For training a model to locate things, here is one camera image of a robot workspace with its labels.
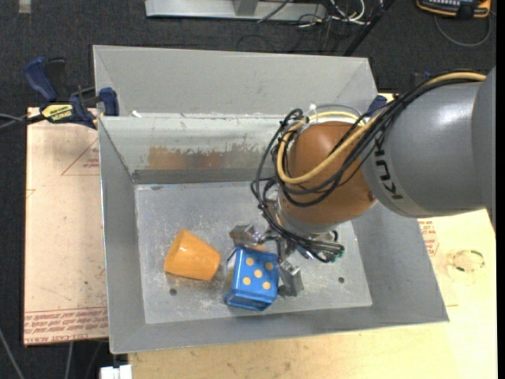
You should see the blue die with yellow dots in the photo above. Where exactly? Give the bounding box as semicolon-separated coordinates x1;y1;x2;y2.
223;246;282;313

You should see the grey metal bin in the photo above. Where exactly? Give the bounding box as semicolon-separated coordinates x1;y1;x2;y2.
92;44;450;355

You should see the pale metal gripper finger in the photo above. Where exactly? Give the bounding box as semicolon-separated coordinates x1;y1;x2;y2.
278;261;305;298
229;223;264;249

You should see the clear round glass thing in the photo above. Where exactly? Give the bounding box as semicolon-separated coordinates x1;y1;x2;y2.
451;250;486;272

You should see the orange plastic cup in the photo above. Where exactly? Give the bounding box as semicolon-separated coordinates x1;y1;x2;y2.
163;228;222;282

